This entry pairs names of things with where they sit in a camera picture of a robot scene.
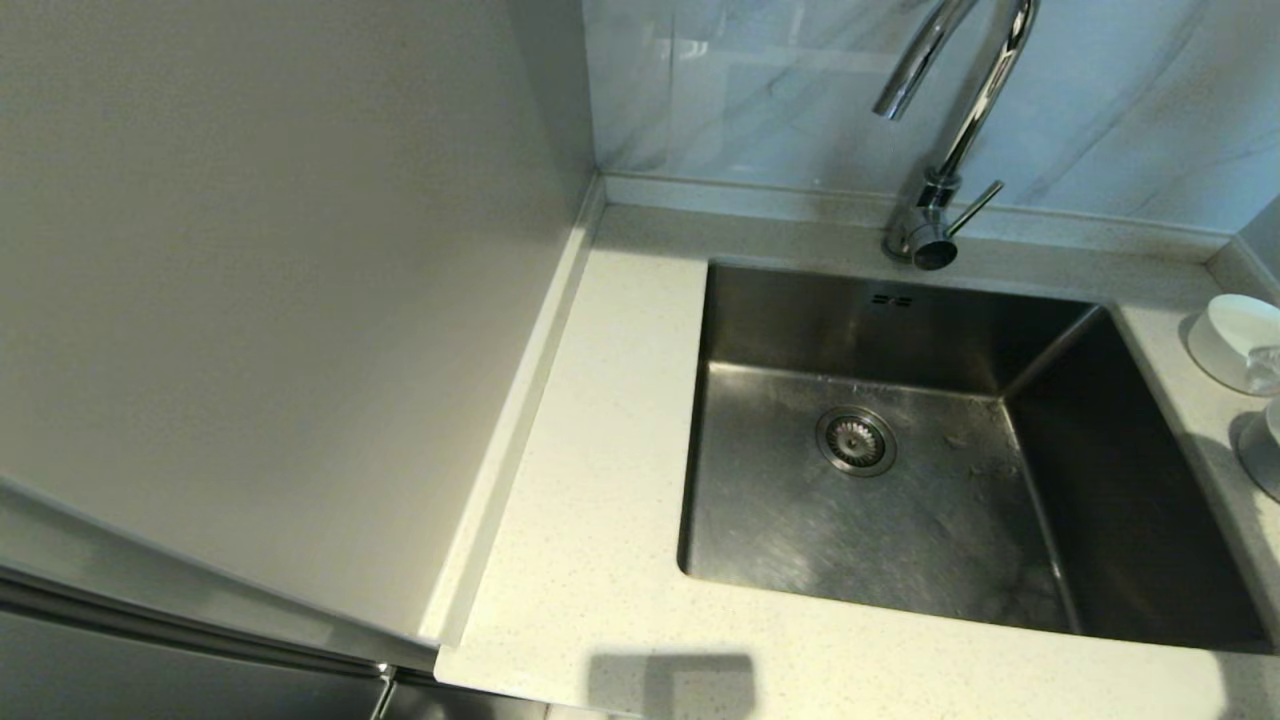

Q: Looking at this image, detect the chrome gooseneck faucet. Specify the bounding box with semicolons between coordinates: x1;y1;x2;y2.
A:
872;0;1041;271

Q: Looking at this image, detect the grey-blue plastic bowl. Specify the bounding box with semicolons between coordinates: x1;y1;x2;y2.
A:
1238;398;1280;503

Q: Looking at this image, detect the tall grey cabinet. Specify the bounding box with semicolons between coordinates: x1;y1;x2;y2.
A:
0;0;606;691

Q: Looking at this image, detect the white plastic bowl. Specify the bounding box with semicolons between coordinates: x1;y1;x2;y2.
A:
1187;293;1280;397

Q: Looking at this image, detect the stainless steel sink basin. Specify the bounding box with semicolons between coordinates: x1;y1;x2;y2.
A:
676;260;1276;658

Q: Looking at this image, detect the chrome faucet lever handle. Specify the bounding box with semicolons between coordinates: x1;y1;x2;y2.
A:
945;180;1005;239

